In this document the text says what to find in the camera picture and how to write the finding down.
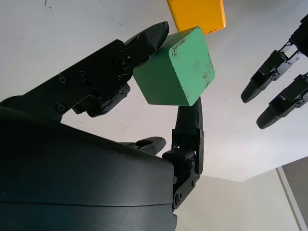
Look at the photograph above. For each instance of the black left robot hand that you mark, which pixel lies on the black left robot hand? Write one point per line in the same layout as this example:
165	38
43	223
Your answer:
276	62

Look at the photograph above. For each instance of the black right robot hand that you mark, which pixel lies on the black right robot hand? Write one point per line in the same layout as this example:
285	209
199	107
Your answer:
72	173

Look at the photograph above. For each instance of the yellow block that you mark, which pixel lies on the yellow block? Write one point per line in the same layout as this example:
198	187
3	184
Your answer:
197	14

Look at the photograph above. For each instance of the green block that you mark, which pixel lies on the green block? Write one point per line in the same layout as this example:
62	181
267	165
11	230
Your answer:
168	77

